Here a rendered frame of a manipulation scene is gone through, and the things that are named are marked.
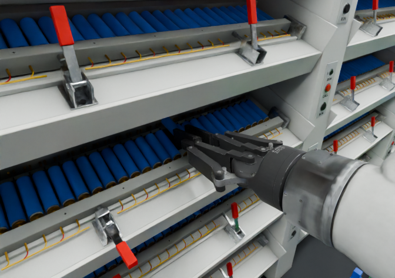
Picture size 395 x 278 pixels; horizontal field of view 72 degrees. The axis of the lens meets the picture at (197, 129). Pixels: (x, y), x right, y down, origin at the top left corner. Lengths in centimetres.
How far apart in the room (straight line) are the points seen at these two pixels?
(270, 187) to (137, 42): 24
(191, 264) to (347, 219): 40
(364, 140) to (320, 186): 89
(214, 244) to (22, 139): 46
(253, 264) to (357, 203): 63
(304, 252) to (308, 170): 84
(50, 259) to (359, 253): 34
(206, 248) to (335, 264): 59
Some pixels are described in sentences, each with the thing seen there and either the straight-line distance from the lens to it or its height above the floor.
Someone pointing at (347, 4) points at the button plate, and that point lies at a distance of 62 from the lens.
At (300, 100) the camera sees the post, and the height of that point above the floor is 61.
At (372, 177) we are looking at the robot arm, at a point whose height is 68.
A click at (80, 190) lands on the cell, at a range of 43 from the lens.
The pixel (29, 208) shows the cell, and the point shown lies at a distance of 43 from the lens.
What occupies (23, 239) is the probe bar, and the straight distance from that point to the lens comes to 41.
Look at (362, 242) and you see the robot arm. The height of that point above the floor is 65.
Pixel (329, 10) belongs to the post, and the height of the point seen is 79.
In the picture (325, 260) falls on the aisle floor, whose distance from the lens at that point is 112.
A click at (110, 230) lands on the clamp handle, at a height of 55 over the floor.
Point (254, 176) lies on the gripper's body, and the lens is 33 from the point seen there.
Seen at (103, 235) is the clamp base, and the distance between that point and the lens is 40.
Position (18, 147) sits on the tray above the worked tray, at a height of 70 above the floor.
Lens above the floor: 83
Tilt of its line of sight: 28 degrees down
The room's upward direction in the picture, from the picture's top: straight up
